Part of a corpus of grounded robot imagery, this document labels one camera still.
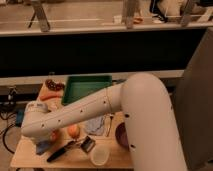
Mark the red bowl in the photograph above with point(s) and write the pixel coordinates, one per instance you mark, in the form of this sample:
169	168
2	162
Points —
54	135

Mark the orange fruit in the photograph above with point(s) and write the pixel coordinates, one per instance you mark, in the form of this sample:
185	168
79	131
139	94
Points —
73	131

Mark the black metal scraper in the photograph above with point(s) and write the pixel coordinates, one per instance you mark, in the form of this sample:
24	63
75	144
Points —
88	144

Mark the white cup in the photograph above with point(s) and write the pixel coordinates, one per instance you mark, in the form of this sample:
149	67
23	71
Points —
99	155

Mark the grey cabinet panel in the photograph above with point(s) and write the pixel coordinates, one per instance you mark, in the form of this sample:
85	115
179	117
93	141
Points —
193	104

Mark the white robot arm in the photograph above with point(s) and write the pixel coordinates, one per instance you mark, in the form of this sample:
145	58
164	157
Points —
150	122

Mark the blue grey cloth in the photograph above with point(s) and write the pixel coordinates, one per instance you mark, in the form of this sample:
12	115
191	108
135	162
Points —
95	126

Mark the black handled knife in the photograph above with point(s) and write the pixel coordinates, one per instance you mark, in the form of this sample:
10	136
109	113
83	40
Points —
60	151

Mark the green tray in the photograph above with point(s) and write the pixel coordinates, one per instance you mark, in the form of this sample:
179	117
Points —
77	87

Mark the dark purple bowl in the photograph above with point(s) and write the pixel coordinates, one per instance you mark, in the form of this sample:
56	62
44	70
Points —
121	136

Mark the orange carrot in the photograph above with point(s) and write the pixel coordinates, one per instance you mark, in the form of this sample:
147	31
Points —
46	97

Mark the metal fork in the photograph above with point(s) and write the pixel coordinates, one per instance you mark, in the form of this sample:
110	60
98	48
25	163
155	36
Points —
109	125

